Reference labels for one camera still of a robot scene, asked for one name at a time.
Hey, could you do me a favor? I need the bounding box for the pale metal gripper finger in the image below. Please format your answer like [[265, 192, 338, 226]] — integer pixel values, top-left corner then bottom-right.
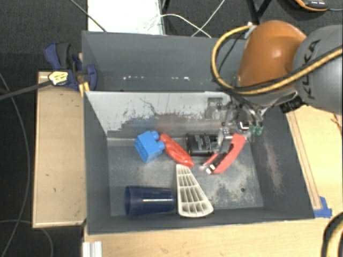
[[213, 128, 231, 155]]

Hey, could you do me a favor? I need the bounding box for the black can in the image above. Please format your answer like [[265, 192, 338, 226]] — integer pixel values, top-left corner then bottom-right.
[[185, 133, 222, 156]]

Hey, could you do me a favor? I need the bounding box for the white fan-shaped grid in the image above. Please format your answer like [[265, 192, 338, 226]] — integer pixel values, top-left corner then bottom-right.
[[175, 163, 214, 219]]

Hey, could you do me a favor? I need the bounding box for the blue toy brick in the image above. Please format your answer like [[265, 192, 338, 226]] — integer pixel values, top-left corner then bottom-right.
[[135, 130, 166, 164]]

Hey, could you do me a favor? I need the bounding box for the dark blue plastic cup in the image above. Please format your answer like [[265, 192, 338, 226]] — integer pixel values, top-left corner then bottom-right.
[[123, 185, 177, 217]]

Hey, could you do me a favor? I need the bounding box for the grey metal bin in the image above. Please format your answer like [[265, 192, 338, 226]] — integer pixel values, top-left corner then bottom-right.
[[80, 30, 316, 236]]

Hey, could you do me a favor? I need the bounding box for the pale wood flat board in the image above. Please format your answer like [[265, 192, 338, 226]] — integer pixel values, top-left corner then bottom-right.
[[32, 71, 88, 229]]

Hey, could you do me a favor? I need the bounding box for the red handled tool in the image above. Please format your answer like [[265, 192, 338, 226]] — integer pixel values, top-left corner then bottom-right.
[[202, 133, 247, 175]]

